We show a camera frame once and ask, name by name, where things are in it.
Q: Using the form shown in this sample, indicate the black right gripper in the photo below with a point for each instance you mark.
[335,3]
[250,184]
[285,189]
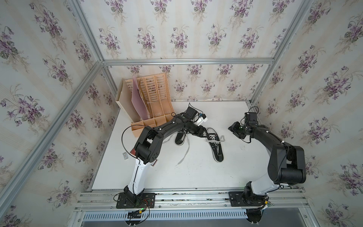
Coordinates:
[233,127]

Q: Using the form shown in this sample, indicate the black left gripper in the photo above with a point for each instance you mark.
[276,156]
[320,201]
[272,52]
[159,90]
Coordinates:
[201,134]

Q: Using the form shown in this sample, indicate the black canvas sneaker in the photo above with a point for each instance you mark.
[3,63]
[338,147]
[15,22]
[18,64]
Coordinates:
[215,143]
[180,139]

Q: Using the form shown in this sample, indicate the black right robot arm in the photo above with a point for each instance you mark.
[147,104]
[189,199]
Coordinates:
[286,163]

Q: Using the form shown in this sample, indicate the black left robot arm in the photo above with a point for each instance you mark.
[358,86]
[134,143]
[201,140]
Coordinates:
[147,150]

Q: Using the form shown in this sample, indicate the peach plastic file organizer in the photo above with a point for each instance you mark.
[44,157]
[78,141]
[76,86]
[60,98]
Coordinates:
[154,91]

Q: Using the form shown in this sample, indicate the pink folder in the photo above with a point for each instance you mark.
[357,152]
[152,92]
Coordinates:
[138,102]

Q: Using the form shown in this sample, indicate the red card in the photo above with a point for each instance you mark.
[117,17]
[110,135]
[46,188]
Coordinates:
[133,152]

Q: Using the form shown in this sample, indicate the small grey tag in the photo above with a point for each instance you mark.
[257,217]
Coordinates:
[125,155]

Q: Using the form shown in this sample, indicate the beige folder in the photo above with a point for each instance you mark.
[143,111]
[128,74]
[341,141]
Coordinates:
[123,100]

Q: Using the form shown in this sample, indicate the small circuit board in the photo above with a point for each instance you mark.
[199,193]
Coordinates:
[134,214]

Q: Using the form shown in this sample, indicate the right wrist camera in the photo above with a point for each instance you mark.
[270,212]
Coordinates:
[250,119]

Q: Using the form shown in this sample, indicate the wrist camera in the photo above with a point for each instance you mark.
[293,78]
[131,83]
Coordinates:
[250,119]
[194,116]

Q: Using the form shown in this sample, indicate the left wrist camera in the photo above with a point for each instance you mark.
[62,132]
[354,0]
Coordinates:
[194,116]

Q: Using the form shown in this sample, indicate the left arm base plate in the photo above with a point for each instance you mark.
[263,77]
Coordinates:
[144,200]

